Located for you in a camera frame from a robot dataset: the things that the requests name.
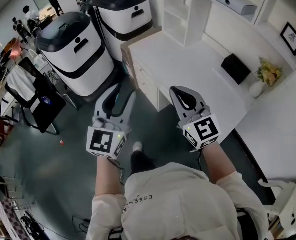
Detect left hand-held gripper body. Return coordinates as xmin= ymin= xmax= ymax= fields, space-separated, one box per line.
xmin=86 ymin=113 xmax=132 ymax=160

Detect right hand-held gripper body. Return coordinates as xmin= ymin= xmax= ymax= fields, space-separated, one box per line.
xmin=176 ymin=105 xmax=221 ymax=152

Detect person's right forearm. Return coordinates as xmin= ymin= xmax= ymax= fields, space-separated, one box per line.
xmin=201 ymin=142 xmax=236 ymax=185

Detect person's left forearm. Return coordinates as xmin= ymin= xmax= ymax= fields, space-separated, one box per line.
xmin=94 ymin=156 xmax=126 ymax=198

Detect white desk with drawers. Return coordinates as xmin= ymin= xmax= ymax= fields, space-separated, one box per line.
xmin=127 ymin=25 xmax=251 ymax=114

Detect white robot with black lid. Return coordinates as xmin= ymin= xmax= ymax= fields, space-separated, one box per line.
xmin=34 ymin=11 xmax=116 ymax=102
xmin=89 ymin=0 xmax=155 ymax=62

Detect person's white shoe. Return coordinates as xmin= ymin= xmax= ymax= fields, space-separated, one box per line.
xmin=132 ymin=141 xmax=144 ymax=153

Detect person's black trouser leg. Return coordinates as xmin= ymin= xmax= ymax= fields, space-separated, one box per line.
xmin=130 ymin=150 xmax=156 ymax=178

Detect black box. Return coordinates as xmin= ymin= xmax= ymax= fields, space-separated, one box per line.
xmin=220 ymin=53 xmax=251 ymax=85

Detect black office chair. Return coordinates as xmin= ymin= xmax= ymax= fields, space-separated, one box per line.
xmin=4 ymin=56 xmax=78 ymax=136

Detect white vase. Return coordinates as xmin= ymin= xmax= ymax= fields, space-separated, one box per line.
xmin=249 ymin=80 xmax=266 ymax=99

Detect white shelf unit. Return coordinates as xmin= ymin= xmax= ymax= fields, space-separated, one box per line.
xmin=162 ymin=0 xmax=296 ymax=180

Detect person's cream shirt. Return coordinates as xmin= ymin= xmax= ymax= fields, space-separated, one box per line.
xmin=86 ymin=162 xmax=270 ymax=240

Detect yellow flower bouquet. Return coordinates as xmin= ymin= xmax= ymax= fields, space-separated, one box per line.
xmin=255 ymin=57 xmax=283 ymax=87

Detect white garment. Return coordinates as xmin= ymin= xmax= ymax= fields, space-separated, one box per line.
xmin=7 ymin=65 xmax=36 ymax=102

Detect white chair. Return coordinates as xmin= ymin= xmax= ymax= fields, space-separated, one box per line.
xmin=257 ymin=175 xmax=296 ymax=215

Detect pink cloth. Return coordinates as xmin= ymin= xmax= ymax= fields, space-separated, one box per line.
xmin=9 ymin=40 xmax=23 ymax=60

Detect black framed picture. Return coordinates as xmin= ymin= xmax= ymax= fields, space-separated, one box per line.
xmin=280 ymin=21 xmax=296 ymax=57

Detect checkered cloth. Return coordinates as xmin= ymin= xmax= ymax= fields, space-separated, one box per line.
xmin=0 ymin=199 xmax=26 ymax=240

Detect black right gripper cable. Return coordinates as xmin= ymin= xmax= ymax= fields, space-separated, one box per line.
xmin=196 ymin=149 xmax=204 ymax=172

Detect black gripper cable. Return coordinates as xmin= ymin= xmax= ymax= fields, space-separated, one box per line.
xmin=196 ymin=149 xmax=204 ymax=172
xmin=107 ymin=158 xmax=125 ymax=186

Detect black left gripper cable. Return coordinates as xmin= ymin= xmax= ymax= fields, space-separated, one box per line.
xmin=107 ymin=158 xmax=125 ymax=186

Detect black harness strap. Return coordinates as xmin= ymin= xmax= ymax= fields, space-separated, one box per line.
xmin=236 ymin=207 xmax=255 ymax=240

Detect black floor cables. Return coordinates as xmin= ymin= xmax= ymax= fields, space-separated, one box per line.
xmin=19 ymin=208 xmax=47 ymax=236

